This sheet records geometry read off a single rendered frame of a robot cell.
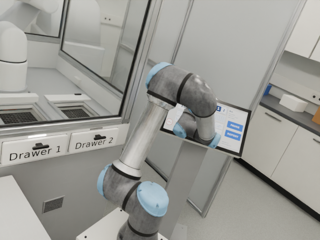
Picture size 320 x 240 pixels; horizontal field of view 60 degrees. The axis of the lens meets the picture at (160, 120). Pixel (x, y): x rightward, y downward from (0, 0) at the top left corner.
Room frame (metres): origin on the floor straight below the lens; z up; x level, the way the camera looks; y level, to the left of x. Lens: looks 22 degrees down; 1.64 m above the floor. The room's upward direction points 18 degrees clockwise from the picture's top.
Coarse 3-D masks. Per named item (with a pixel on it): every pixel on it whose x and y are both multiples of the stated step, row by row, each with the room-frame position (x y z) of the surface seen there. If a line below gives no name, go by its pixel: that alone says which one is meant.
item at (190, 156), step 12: (192, 144) 1.61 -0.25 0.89; (180, 156) 1.61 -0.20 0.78; (192, 156) 1.61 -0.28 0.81; (204, 156) 1.61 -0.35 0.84; (180, 168) 1.61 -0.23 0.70; (192, 168) 1.61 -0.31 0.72; (168, 180) 1.68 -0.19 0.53; (180, 180) 1.61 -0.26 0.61; (192, 180) 1.61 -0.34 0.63; (168, 192) 1.61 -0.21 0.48; (180, 192) 1.61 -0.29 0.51; (168, 204) 1.61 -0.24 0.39; (180, 204) 1.61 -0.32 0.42; (168, 216) 1.61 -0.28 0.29; (168, 228) 1.61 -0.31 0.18; (180, 228) 1.81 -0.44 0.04
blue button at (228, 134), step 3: (225, 132) 1.57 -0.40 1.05; (228, 132) 1.58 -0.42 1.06; (231, 132) 1.58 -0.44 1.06; (234, 132) 1.59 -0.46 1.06; (225, 135) 1.56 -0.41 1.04; (228, 135) 1.57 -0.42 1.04; (231, 135) 1.57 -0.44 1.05; (234, 135) 1.57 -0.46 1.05; (237, 135) 1.58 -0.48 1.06; (240, 135) 1.58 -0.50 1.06; (231, 138) 1.56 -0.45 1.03; (234, 138) 1.56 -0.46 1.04; (237, 138) 1.57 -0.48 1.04
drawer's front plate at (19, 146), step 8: (48, 136) 1.11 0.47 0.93; (56, 136) 1.13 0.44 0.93; (64, 136) 1.16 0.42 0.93; (8, 144) 0.96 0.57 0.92; (16, 144) 0.99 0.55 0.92; (24, 144) 1.02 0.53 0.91; (32, 144) 1.04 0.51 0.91; (48, 144) 1.10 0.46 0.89; (56, 144) 1.13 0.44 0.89; (64, 144) 1.17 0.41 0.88; (8, 152) 0.97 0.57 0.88; (16, 152) 0.99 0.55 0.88; (24, 152) 1.02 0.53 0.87; (40, 152) 1.08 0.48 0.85; (56, 152) 1.14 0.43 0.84; (64, 152) 1.17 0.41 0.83; (8, 160) 0.97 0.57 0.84; (16, 160) 0.99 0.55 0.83; (24, 160) 1.02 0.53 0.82
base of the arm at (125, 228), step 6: (126, 222) 0.77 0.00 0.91; (120, 228) 0.77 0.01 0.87; (126, 228) 0.75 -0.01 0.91; (132, 228) 0.72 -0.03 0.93; (120, 234) 0.75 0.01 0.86; (126, 234) 0.73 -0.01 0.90; (132, 234) 0.72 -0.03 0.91; (138, 234) 0.71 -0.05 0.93; (144, 234) 0.72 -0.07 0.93; (150, 234) 0.72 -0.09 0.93; (156, 234) 0.75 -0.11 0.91
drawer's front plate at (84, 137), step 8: (112, 128) 1.40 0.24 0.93; (72, 136) 1.20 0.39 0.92; (80, 136) 1.23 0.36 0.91; (88, 136) 1.27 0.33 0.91; (112, 136) 1.39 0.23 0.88; (72, 144) 1.20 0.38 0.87; (96, 144) 1.32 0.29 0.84; (104, 144) 1.36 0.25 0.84; (112, 144) 1.41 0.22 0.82; (72, 152) 1.21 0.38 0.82
